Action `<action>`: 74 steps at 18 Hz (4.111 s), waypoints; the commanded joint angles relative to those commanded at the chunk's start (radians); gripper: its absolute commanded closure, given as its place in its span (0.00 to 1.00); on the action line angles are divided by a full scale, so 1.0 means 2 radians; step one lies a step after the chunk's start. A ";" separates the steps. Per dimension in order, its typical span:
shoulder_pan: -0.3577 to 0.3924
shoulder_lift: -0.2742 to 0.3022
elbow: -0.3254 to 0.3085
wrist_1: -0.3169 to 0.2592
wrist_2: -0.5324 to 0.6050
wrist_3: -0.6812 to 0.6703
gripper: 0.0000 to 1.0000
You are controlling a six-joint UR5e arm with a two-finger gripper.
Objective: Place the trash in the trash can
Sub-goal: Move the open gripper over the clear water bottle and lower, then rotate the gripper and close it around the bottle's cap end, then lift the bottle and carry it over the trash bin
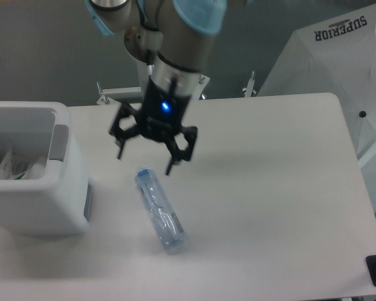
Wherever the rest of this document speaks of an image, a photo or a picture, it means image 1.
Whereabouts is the crushed clear plastic bottle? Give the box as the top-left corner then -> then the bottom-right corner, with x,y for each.
135,167 -> 187,253

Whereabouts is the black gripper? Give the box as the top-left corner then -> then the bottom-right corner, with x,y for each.
108,77 -> 198,176

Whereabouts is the clear plastic bag green stripe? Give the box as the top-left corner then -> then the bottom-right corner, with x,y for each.
11,156 -> 47,180

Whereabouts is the white plastic trash can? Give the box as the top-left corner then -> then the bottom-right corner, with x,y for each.
0,101 -> 92,235

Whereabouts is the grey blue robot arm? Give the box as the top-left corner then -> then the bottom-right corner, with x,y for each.
86,1 -> 227,174

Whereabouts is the white umbrella with lettering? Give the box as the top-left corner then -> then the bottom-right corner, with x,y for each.
259,3 -> 376,212

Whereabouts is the white printed paper trash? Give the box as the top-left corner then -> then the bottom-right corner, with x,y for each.
0,149 -> 30,180

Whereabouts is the white metal base bracket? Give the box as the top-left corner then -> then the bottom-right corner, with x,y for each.
96,71 -> 258,105

